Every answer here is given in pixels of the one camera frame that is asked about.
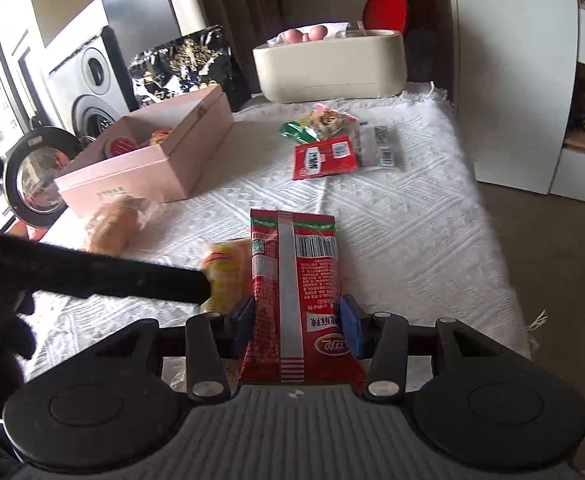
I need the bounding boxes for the white cabinet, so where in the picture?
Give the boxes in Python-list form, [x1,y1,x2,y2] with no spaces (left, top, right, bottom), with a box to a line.
[445,0,585,211]

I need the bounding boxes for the bread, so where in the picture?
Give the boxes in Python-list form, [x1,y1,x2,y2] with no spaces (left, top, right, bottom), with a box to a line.
[85,195,148,256]

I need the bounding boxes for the red round object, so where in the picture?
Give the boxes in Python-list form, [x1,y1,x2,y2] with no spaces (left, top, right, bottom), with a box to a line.
[363,0,409,36]

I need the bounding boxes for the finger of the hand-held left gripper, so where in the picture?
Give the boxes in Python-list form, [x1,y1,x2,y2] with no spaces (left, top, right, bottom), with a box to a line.
[0,230,212,306]

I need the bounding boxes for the white knitted tablecloth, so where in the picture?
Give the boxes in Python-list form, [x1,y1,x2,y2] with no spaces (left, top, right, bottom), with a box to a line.
[22,82,533,391]

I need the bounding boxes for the black snack bag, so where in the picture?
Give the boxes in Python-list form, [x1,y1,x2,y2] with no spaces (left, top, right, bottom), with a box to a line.
[128,25,252,112]

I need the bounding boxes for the cream oval container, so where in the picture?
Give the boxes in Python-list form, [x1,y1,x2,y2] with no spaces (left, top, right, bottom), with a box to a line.
[252,30,405,105]

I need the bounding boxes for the toy car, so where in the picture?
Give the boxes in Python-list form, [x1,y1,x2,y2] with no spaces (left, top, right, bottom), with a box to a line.
[569,95,585,134]

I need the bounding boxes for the round washing machine door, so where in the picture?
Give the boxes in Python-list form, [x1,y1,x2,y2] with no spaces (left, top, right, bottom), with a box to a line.
[3,127,80,228]

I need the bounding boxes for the grey washing machine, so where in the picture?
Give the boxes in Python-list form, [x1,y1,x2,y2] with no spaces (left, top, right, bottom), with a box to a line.
[45,27,138,146]

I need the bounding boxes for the yellow snack packet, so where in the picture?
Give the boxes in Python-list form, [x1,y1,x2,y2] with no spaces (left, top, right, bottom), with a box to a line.
[201,239,253,313]

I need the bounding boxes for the orange and green snack packet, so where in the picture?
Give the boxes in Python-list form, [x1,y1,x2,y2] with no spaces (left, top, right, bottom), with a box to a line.
[279,103,362,145]

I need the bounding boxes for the person's left hand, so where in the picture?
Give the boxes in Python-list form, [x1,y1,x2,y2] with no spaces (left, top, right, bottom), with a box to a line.
[0,291,36,421]

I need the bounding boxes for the pink bow ornament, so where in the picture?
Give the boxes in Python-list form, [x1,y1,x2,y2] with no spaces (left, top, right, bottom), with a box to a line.
[281,25,327,44]

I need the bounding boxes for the silver snack packet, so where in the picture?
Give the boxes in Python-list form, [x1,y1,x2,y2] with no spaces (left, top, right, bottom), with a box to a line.
[357,125,398,169]

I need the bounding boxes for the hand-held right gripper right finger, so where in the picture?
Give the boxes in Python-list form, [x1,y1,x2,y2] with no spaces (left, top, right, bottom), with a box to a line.
[339,294,478,401]

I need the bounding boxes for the pink cardboard box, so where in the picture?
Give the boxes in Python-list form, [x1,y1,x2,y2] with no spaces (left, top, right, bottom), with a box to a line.
[54,83,236,218]

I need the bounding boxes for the white tissue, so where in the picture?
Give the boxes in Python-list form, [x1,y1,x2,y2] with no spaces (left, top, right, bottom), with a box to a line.
[267,22,351,44]

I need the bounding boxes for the red striped snack packet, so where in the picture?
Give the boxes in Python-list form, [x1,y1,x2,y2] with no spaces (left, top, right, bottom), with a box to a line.
[292,136,359,181]
[237,208,368,387]

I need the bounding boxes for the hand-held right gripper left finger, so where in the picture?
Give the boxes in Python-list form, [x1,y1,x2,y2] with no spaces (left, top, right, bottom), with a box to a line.
[122,296,256,403]

